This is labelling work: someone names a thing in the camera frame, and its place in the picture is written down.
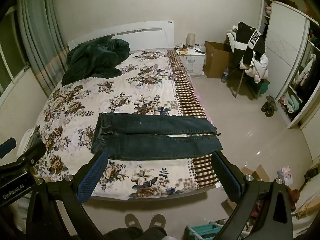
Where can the teal laundry rack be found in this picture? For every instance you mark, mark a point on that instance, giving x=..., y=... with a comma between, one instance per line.
x=202, y=230

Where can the white nightstand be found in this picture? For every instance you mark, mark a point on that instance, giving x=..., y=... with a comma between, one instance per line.
x=193, y=63

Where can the dark blue jeans pants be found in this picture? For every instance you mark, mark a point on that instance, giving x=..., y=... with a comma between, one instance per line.
x=150, y=132

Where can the brown checked blanket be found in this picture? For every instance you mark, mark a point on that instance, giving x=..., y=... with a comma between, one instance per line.
x=183, y=85

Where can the person's legs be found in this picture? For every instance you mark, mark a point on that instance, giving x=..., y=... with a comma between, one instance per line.
x=135, y=234

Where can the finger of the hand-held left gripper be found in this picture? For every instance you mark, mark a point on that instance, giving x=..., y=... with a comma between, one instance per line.
x=35, y=151
x=7, y=147

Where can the person's right grey slipper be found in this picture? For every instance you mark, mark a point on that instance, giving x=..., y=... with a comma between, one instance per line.
x=157, y=222

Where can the small open cardboard box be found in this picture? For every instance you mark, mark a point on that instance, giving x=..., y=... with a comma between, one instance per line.
x=258, y=173

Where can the white padded coat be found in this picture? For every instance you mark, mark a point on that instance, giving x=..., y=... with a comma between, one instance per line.
x=260, y=70

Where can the black remote control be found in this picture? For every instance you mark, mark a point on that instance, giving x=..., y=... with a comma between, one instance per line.
x=200, y=51

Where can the pink printed box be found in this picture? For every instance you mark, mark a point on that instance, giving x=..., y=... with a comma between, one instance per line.
x=284, y=175

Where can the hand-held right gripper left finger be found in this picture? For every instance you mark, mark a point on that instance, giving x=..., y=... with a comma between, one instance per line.
x=91, y=177

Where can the black and white jacket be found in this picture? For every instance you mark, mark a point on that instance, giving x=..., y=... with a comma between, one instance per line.
x=246, y=42

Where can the floral bed sheet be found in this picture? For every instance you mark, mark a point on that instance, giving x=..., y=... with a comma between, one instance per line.
x=112, y=92

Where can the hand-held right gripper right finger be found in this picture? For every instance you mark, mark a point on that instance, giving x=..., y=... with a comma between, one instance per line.
x=228, y=177

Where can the person's grey slipper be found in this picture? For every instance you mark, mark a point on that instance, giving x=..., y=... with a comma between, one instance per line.
x=157, y=222
x=133, y=222

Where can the white wardrobe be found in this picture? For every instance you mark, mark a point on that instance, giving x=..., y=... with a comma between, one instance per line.
x=307, y=80

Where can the metal frame chair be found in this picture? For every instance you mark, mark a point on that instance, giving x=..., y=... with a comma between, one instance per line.
x=240, y=82

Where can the plastic water bottle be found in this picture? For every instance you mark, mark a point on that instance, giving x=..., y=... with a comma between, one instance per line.
x=224, y=75

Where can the person's left grey slipper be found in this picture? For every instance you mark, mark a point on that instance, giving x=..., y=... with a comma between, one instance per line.
x=133, y=222

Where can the dark plush slippers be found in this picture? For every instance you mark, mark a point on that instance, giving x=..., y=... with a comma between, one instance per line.
x=269, y=106

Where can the large cardboard box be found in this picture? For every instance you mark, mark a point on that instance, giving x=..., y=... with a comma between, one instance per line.
x=216, y=60

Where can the white bed with headboard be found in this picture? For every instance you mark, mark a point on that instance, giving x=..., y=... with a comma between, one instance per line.
x=150, y=38

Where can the beige table lamp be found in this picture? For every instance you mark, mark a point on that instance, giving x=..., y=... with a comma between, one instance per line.
x=190, y=40

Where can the dark green blanket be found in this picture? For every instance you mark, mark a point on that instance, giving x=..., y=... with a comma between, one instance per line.
x=95, y=60

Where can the window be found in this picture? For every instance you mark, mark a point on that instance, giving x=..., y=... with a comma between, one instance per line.
x=10, y=60

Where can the white wardrobe sliding door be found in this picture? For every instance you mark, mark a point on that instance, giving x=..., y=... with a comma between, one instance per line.
x=285, y=50

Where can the grey curtain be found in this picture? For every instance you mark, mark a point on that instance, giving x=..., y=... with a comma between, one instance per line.
x=40, y=37

